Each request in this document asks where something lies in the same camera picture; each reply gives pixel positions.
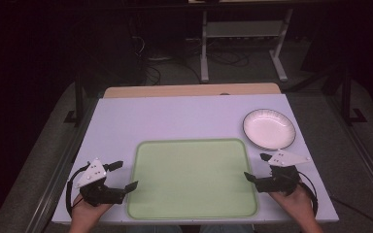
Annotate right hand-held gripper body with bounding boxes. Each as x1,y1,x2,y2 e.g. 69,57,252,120
254,149,312,197

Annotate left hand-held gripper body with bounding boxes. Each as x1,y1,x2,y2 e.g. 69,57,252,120
74,157,126,208

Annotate person's right hand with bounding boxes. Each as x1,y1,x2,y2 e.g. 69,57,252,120
269,188,318,224

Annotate person's left hand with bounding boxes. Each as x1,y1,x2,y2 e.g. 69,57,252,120
71,195,113,225

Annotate white plate with dark rim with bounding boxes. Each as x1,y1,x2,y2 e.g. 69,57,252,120
242,108,297,151

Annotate light green tray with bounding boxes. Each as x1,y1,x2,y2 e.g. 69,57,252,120
126,138,260,220

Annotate black metal stand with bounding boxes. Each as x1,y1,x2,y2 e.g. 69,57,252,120
339,66,369,126
63,69,85,128

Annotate wooden table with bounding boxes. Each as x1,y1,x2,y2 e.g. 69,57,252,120
103,82,283,99

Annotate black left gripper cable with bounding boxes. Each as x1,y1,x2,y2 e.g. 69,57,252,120
65,162,91,218

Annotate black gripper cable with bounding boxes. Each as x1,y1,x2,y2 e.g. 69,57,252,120
65,162,91,218
298,171,320,216

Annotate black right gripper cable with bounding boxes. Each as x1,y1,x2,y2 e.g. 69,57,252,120
298,171,320,216

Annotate black floor cable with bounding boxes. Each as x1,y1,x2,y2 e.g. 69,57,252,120
329,194,373,233

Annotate tangle of floor cables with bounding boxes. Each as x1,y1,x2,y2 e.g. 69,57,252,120
132,33,251,85

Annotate white metal desk frame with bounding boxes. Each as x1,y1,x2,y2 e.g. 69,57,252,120
199,8,294,84

